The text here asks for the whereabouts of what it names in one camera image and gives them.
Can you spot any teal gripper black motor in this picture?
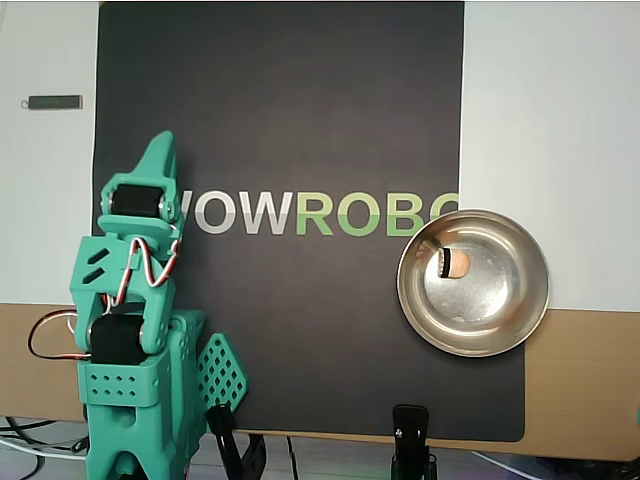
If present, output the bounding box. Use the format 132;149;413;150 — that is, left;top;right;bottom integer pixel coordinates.
97;130;185;240

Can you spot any orange ball with black base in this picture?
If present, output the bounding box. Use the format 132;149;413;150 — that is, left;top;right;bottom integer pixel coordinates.
436;246;471;280

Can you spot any metal bowl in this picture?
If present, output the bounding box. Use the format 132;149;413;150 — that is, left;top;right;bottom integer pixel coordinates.
396;207;551;358

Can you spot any white sheet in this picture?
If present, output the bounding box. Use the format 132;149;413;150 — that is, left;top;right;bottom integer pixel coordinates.
0;0;100;305
458;0;640;312

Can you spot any black USB stick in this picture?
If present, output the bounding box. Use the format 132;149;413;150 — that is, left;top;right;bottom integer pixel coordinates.
20;94;85;112

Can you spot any black mat with WOWROBO print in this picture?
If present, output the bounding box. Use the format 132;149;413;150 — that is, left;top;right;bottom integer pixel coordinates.
82;1;527;444

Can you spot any black table clamp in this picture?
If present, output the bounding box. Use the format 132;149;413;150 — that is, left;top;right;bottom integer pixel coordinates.
205;402;269;480

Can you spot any red white black servo wire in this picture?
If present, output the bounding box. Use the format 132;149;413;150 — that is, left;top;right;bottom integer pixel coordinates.
27;309;94;362
119;238;182;301

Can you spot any black power cable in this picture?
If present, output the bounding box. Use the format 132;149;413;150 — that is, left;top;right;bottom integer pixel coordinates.
0;417;57;444

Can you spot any white cable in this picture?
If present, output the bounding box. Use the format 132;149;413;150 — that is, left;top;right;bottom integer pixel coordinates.
0;437;89;459

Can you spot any thin black hanging cable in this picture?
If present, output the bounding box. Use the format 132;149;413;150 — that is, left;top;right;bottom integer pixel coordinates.
284;434;301;480

